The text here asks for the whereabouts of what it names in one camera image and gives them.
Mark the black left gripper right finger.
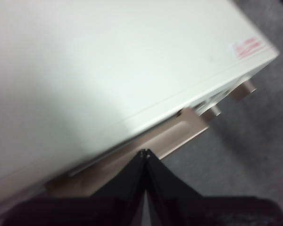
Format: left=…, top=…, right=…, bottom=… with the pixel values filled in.
left=145, top=148, right=283, bottom=226

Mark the glass oven door with handle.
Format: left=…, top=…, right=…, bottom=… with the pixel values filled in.
left=46, top=107, right=209, bottom=196

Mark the cream Toshiba toaster oven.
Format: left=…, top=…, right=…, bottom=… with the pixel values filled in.
left=0, top=0, right=280, bottom=212

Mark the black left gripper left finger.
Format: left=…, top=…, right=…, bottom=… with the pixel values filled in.
left=0, top=148, right=147, bottom=226

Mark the oven timer knob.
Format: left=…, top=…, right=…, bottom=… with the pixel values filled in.
left=201, top=103, right=222, bottom=121

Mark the oven temperature knob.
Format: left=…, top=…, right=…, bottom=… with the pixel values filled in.
left=231, top=79, right=258, bottom=102

